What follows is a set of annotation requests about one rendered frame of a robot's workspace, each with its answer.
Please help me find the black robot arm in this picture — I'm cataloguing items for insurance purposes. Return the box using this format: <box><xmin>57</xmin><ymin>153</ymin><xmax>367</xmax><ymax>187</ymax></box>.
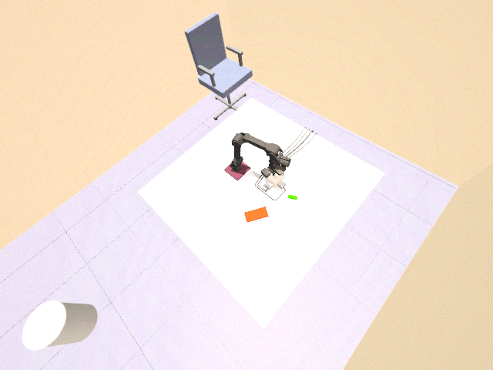
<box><xmin>230</xmin><ymin>132</ymin><xmax>291</xmax><ymax>176</ymax></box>

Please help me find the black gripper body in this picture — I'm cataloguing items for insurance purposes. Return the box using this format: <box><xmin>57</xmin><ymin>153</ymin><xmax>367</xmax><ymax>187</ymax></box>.
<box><xmin>261</xmin><ymin>160</ymin><xmax>278</xmax><ymax>178</ymax></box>

